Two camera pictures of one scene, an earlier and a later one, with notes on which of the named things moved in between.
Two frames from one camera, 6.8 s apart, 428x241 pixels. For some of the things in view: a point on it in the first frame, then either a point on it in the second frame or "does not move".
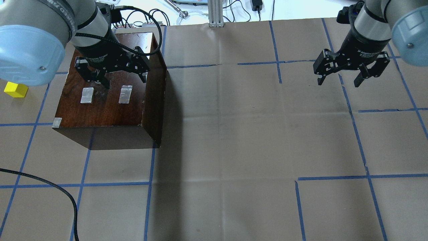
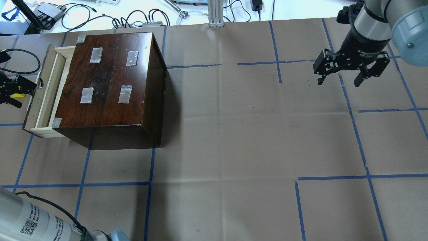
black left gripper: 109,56 → 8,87
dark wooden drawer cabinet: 129,114 does not move
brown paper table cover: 253,147 does not move
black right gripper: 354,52 does not move
